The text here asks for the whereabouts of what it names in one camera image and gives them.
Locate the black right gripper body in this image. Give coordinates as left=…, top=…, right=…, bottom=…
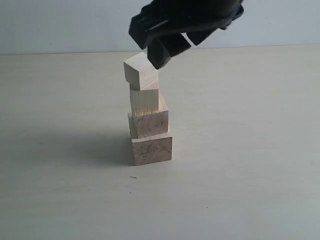
left=128, top=0, right=244, bottom=50

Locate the smallest wooden cube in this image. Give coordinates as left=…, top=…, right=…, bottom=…
left=123, top=52, right=159, bottom=90

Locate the small wooden cube front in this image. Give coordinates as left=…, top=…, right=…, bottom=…
left=130, top=82, right=159, bottom=113

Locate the medium wooden cube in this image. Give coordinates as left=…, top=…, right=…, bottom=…
left=127, top=94, right=170, bottom=139

